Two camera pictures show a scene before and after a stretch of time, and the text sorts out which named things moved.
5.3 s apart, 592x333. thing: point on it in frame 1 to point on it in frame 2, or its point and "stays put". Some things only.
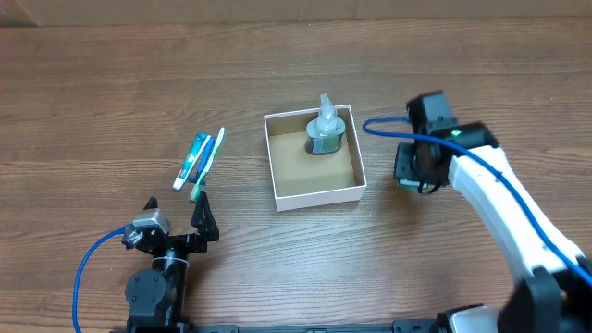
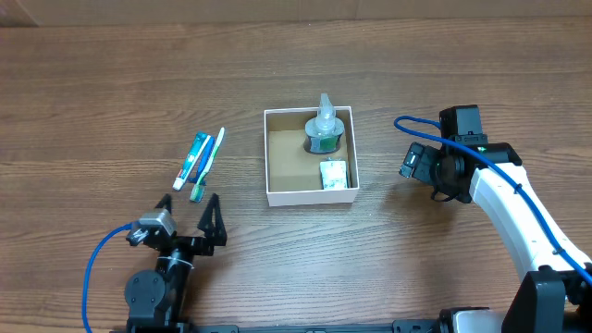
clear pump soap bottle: [325, 133] stays put
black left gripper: [180, 241] to [192, 242]
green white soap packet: [413, 184] to [334, 175]
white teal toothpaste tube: [194, 153] stays put
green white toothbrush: [201, 177] stays put
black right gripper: [403, 165] to [446, 169]
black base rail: [399, 326] stays put
